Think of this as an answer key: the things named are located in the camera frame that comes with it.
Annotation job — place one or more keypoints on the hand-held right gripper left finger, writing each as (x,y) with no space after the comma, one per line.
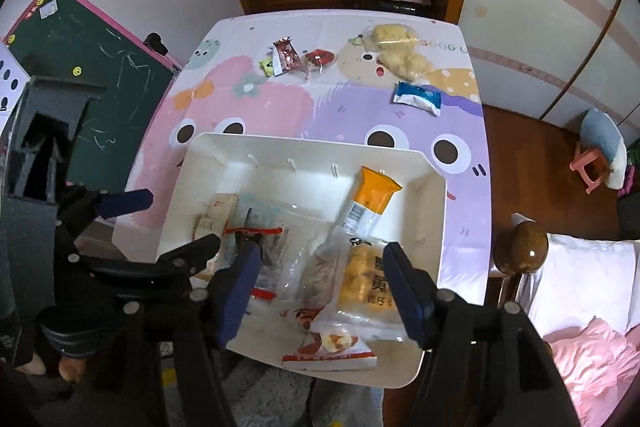
(240,297)

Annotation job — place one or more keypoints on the cartoon printed tablecloth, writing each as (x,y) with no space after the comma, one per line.
(325,107)

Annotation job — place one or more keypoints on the brown bedpost ball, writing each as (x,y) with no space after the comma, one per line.
(520,249)

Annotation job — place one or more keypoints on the orange topped snack packet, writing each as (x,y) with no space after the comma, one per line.
(372,197)

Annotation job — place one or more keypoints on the small yellow green packet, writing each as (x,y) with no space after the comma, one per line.
(266,68)

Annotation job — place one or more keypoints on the yellow pastry pack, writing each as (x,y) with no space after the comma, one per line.
(367,282)

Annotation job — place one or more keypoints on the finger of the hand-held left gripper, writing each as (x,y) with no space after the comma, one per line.
(125,202)
(190,257)

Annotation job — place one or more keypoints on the white dotted board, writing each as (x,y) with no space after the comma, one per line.
(10,77)

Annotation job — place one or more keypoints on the pink blanket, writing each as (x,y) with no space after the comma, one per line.
(595,357)

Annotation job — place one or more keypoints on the green chalkboard with pink frame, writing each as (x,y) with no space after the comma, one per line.
(100,72)

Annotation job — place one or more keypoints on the person's left hand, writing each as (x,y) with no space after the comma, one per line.
(70,368)

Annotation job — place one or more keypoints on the pink plastic stool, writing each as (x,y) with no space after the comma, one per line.
(582,162)

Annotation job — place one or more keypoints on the clear bag of yellow chips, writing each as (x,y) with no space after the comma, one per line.
(400,54)

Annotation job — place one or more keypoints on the blue white snack packet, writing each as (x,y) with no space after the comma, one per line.
(417,98)

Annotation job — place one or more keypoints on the white red picture snack packet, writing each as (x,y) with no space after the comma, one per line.
(325,357)

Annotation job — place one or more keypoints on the clear brown candy packet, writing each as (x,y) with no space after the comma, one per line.
(320,279)

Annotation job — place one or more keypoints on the small red snack packet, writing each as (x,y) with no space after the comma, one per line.
(286,57)

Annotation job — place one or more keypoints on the long beige biscuit packet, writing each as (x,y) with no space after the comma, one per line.
(217,212)

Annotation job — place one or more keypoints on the dark cabinet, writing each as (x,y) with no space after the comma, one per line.
(630,212)

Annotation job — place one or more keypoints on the floral wardrobe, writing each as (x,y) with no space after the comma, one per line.
(540,32)

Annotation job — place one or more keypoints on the round red snack packet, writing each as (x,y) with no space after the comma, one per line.
(319,58)

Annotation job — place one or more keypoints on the white pillow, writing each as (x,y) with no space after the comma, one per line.
(580,277)

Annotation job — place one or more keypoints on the grey rug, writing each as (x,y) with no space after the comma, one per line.
(280,397)

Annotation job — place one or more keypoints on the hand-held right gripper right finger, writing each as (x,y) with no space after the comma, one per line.
(407,294)

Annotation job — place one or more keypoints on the white plastic tray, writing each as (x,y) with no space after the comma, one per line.
(300,187)

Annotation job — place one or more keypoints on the blue cushion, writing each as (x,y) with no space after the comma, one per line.
(600,129)

